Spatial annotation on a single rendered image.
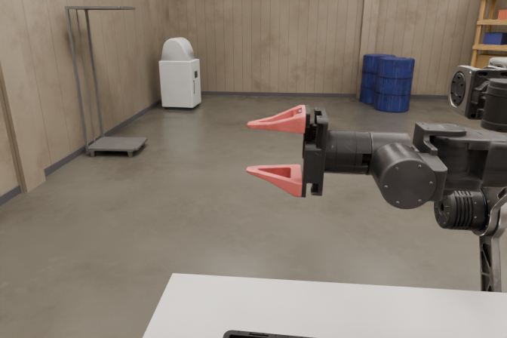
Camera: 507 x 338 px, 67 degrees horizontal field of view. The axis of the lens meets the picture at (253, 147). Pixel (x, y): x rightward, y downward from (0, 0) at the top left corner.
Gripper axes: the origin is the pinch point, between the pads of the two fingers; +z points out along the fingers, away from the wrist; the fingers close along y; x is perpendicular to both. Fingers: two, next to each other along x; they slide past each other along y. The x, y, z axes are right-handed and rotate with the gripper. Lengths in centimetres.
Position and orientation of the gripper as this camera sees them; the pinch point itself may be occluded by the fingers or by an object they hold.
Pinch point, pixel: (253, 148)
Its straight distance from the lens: 50.6
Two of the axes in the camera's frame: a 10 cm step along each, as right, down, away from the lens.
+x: 0.9, -3.3, 9.4
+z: -10.0, -0.5, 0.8
